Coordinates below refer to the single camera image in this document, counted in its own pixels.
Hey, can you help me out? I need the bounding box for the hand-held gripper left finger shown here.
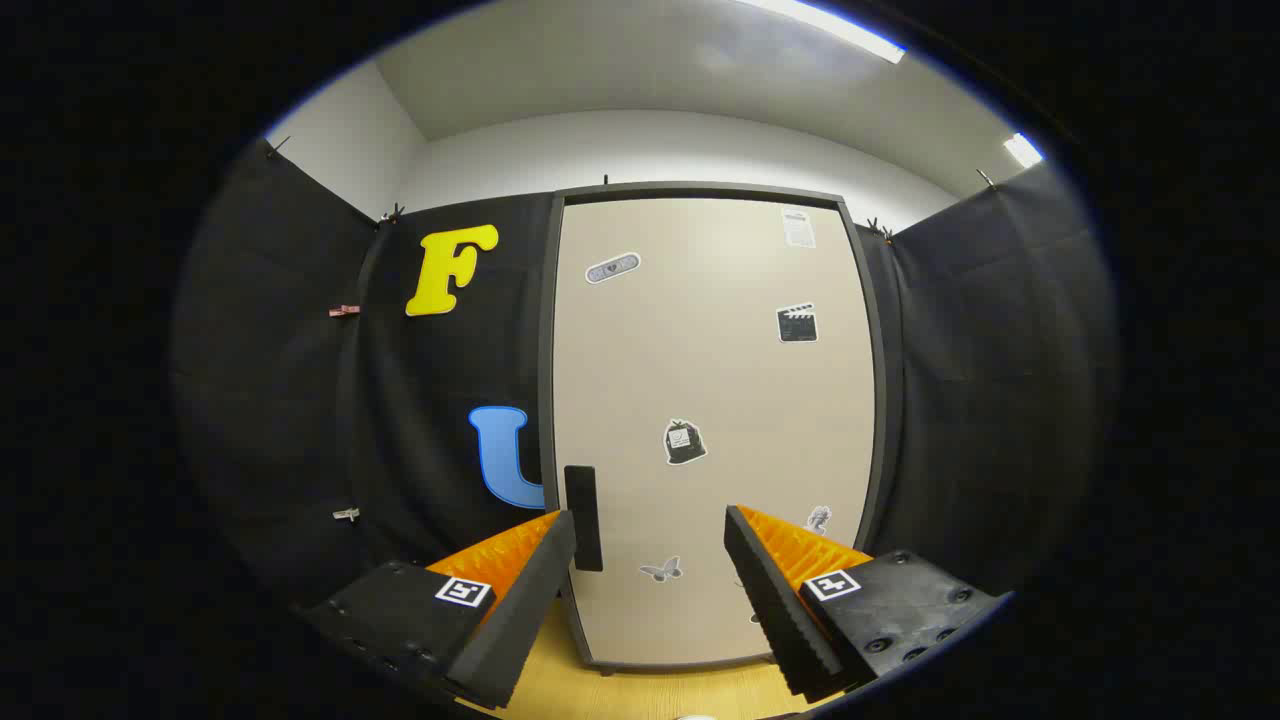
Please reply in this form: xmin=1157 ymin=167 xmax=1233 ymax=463
xmin=296 ymin=509 xmax=579 ymax=711

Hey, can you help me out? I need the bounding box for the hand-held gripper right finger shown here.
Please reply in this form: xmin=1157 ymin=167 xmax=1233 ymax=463
xmin=723 ymin=505 xmax=1004 ymax=704

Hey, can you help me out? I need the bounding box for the black door handle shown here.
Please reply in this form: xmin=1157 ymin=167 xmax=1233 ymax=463
xmin=564 ymin=465 xmax=605 ymax=573

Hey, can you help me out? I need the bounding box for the grey shoe cabinet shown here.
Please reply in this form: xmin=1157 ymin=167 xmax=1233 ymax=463
xmin=537 ymin=182 xmax=891 ymax=676

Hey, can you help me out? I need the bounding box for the black backdrop cloth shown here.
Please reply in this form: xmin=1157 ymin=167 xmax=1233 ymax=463
xmin=170 ymin=138 xmax=1118 ymax=613

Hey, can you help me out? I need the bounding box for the long ceiling light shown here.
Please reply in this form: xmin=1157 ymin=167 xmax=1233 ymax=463
xmin=735 ymin=0 xmax=907 ymax=65

